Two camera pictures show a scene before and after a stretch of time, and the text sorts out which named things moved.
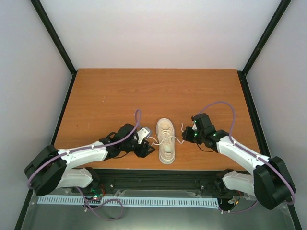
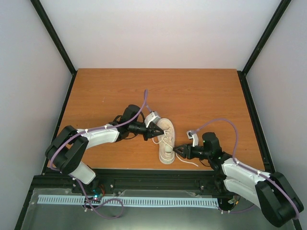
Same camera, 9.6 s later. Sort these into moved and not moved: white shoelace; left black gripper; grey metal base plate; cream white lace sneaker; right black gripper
Moved: right black gripper; left black gripper; white shoelace
Not moved: grey metal base plate; cream white lace sneaker
